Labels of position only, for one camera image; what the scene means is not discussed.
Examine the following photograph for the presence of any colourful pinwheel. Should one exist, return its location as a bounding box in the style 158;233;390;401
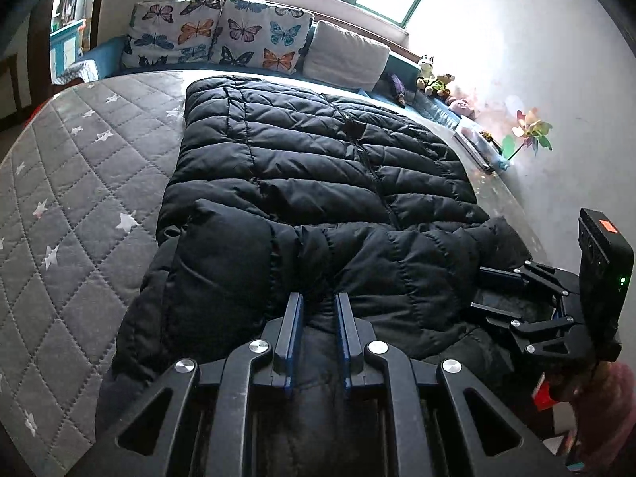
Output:
501;108;553;162

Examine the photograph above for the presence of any brown green plush toy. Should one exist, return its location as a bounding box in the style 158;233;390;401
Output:
425;74;455;99

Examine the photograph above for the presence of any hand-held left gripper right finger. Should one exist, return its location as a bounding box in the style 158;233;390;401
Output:
334;291;570;477

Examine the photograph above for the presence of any butterfly print cushion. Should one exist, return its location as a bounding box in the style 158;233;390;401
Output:
120;0;224;70
211;0;315;75

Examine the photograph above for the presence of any purple plush toy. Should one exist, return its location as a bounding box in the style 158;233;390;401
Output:
388;74;408;107

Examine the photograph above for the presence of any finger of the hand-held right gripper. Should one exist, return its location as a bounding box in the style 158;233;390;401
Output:
478;260;580;305
468;302;583;359

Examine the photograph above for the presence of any plain white cushion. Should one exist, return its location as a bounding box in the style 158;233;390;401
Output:
303;20;392;91

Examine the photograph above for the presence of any grey quilted star mattress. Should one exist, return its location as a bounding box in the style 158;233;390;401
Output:
0;70;522;463

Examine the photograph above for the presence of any blue cabinet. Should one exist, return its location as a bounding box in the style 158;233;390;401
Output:
50;17;93;85

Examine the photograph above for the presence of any blue sofa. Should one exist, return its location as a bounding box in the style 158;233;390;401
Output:
52;35;498;170

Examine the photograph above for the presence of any black puffer jacket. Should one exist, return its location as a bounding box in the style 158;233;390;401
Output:
97;74;562;438

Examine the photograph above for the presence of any clear blue storage box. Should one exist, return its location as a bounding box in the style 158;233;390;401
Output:
454;119;510;175

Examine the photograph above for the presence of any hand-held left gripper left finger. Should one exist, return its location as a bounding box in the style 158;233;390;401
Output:
74;292;305;477

